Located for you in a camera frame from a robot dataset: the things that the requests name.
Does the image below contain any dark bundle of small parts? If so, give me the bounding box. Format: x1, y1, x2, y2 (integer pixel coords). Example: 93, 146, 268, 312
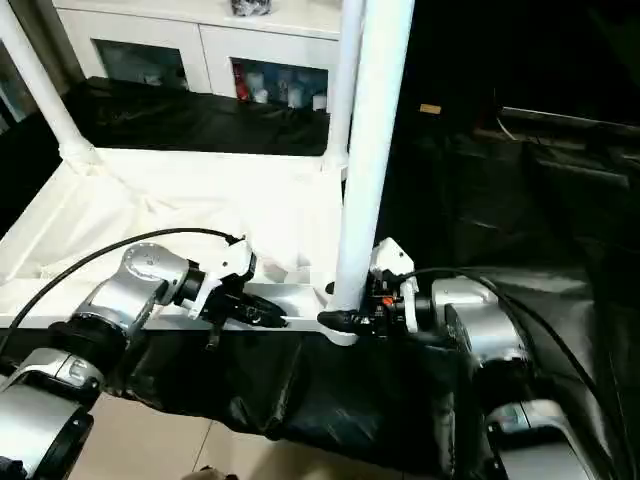
228, 0, 275, 18

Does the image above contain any white plastic table leg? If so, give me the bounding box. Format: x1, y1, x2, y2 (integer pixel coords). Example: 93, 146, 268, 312
326, 0, 417, 315
0, 0, 105, 175
318, 0, 371, 175

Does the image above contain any white cabinet with glass doors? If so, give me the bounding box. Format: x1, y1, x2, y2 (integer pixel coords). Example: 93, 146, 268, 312
52, 0, 352, 112

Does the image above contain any grey and blue curtain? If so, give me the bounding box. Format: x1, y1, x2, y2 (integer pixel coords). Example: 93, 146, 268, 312
0, 0, 90, 135

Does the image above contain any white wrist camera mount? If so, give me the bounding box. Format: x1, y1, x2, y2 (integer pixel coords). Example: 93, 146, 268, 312
191, 233, 260, 322
368, 237, 420, 333

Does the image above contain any white plastic table top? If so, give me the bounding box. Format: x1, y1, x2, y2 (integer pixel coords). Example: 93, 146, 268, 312
0, 143, 375, 348

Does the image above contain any black flat panel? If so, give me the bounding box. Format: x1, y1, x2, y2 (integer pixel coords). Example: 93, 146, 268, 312
498, 105, 640, 130

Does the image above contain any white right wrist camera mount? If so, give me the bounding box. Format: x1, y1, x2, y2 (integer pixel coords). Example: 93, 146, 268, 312
368, 237, 420, 333

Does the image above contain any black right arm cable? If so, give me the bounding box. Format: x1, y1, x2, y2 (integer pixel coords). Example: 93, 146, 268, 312
398, 266, 632, 452

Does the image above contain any black plastic mat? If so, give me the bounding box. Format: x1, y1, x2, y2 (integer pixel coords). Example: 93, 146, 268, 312
0, 74, 640, 480

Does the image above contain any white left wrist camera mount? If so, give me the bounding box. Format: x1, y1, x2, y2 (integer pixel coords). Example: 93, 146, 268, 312
191, 233, 260, 322

